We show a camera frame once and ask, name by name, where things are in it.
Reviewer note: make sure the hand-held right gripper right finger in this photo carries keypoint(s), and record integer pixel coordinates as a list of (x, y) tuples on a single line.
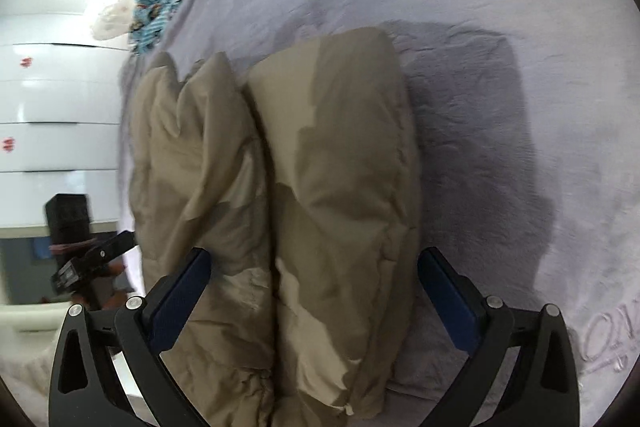
[(447, 302)]

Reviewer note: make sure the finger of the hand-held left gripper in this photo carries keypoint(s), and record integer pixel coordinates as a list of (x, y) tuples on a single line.
[(112, 247)]

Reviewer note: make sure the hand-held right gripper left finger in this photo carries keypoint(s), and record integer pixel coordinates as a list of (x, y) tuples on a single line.
[(180, 302)]

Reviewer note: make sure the beige puffer jacket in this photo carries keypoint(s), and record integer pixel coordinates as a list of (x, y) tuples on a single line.
[(310, 207)]

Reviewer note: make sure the black box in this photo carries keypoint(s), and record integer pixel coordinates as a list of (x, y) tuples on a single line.
[(67, 217)]

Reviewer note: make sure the person's white knit clothing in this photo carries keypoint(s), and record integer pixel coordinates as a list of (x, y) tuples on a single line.
[(27, 372)]

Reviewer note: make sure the white wardrobe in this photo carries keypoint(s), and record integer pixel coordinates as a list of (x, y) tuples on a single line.
[(55, 107)]

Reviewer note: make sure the white plastic bag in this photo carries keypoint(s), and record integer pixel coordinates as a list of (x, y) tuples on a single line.
[(114, 19)]

